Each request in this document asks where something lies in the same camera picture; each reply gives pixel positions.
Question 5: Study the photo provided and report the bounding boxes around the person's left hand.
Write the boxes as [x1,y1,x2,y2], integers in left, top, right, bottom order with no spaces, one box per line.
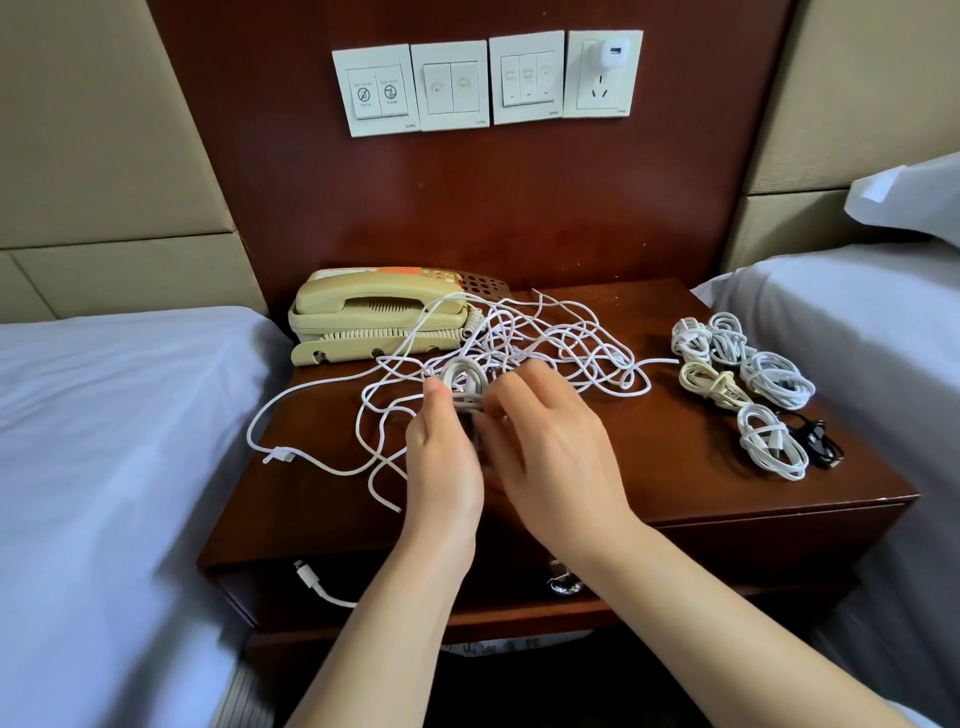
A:
[402,375,486,564]

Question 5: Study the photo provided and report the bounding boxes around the person's right hand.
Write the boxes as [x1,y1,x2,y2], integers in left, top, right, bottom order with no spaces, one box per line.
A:
[477,357,647,564]

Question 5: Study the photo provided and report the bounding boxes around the tangle of white cables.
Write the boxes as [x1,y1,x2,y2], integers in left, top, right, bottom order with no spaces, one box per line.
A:
[357,289,680,512]

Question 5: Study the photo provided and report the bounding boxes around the dark wooden drawer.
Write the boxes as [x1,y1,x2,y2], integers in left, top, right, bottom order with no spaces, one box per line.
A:
[240,540,887,632]

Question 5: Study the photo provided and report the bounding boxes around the cream cable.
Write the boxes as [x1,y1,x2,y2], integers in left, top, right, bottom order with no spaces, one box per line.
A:
[678,360,755,413]

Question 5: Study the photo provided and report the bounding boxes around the thin black cable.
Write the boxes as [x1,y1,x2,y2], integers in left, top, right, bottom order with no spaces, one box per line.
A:
[790,417,846,470]

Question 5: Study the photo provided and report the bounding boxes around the person's left forearm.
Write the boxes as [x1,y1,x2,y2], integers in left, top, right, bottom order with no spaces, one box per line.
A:
[285,532,474,728]

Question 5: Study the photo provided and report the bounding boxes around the person's right forearm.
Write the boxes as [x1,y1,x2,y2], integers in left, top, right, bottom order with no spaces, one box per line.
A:
[577,517,902,728]

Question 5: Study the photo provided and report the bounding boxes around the wooden nightstand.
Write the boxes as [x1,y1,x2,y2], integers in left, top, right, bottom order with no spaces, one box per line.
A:
[198,277,920,728]

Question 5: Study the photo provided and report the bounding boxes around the white crumpled bag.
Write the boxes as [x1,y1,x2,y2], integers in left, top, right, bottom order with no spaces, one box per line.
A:
[442,630,594,657]

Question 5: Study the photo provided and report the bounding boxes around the left bed white sheet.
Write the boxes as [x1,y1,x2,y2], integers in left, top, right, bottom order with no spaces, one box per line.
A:
[0,307,294,728]

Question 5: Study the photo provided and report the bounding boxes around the white pillow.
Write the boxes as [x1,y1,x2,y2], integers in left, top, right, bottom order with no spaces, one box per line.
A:
[844,150,960,249]

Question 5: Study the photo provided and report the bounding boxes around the beige padded headboard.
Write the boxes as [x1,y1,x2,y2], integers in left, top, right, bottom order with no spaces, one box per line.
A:
[0,0,269,324]
[720,0,960,272]

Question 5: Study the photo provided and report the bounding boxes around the metal ring drawer handle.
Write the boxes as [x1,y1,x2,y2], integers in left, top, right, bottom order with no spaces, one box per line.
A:
[546,562,587,597]

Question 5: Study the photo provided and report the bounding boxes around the beige corded telephone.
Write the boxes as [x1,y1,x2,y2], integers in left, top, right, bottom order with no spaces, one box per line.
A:
[288,267,512,368]

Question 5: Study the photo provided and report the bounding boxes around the dark wooden wall panel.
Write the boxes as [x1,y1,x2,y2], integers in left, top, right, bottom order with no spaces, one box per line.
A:
[145,0,797,317]

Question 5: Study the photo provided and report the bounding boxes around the white triple rocker wall switch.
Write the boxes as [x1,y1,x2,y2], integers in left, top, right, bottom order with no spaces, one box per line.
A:
[489,31,567,125]

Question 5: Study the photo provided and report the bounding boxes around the white double rocker wall switch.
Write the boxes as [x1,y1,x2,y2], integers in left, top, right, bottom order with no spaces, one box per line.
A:
[411,40,492,132]

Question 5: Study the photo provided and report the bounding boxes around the white two-button wall switch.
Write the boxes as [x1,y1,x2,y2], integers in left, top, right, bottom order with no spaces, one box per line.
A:
[331,45,419,140]

